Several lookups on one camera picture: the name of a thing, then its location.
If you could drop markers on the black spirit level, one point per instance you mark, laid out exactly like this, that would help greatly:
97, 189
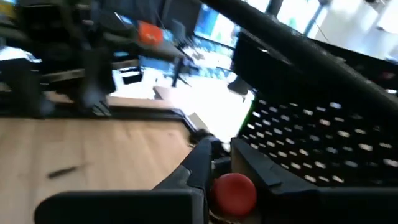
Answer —
295, 49

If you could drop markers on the black aluminium table frame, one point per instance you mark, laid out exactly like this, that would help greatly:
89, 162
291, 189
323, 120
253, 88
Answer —
140, 112

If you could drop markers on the red capped screwdriver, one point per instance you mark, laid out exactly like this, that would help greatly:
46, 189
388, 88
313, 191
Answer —
233, 194

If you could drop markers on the orange plastic case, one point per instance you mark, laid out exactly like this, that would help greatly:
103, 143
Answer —
149, 32

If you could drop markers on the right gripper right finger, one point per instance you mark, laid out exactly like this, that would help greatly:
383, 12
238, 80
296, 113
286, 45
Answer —
311, 205

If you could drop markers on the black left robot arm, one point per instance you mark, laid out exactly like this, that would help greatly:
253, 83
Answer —
93, 77

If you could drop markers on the small black screwdriver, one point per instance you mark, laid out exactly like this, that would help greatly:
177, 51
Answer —
65, 171

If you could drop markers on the small black pegboard bin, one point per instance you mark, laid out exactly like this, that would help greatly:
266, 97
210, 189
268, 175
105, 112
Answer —
264, 71

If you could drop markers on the black perforated pegboard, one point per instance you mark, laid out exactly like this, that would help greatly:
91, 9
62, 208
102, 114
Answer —
311, 140

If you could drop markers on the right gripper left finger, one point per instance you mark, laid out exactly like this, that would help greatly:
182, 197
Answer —
124, 207

